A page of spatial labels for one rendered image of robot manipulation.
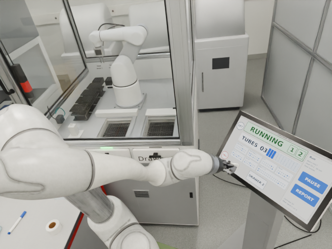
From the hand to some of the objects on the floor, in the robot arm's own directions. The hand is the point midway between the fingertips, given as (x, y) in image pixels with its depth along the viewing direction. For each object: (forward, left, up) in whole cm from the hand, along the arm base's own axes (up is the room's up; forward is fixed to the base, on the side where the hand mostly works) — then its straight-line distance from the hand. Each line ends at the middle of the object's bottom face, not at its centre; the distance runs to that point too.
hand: (233, 166), depth 116 cm
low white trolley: (-49, +104, -104) cm, 155 cm away
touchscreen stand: (-3, -21, -102) cm, 104 cm away
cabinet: (+40, +84, -109) cm, 143 cm away
